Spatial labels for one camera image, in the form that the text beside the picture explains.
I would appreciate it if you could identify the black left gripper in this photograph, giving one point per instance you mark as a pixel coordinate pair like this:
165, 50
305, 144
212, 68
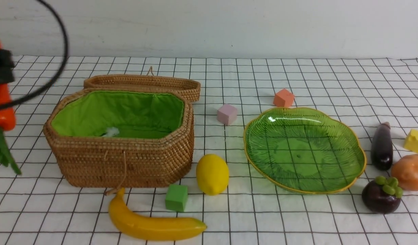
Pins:
6, 67

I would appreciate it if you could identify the orange toy carrot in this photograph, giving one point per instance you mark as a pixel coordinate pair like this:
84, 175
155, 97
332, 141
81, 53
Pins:
7, 123

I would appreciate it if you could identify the yellow toy banana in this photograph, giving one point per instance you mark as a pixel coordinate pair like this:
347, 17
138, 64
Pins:
151, 228

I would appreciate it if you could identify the yellow toy lemon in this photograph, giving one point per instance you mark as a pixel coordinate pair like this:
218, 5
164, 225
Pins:
212, 174

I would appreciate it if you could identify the purple toy eggplant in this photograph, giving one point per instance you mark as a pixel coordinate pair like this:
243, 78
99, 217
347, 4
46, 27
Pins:
382, 148

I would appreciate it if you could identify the dark purple toy mangosteen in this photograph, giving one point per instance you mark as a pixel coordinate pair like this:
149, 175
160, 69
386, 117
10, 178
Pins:
382, 195

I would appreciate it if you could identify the brown toy potato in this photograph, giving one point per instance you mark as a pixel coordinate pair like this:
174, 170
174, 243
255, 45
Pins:
405, 171

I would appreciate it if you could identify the woven rattan basket green lining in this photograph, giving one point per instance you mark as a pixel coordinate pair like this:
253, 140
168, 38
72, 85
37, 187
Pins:
116, 138

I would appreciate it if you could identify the white checkered tablecloth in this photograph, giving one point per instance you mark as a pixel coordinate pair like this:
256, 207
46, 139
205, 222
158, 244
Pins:
41, 208

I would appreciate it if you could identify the woven rattan basket lid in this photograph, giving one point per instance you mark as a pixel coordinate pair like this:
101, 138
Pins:
187, 88

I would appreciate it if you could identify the green foam cube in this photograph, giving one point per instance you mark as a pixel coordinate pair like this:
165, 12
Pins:
176, 198

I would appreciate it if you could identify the pink foam cube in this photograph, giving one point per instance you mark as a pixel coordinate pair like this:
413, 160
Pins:
227, 114

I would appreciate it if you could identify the orange foam cube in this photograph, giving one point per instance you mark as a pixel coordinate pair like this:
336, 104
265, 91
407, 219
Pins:
283, 98

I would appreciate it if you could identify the green glass leaf plate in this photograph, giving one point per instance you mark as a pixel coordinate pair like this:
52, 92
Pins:
304, 150

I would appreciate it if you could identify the yellow foam cube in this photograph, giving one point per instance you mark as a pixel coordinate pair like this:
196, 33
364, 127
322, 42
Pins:
411, 141

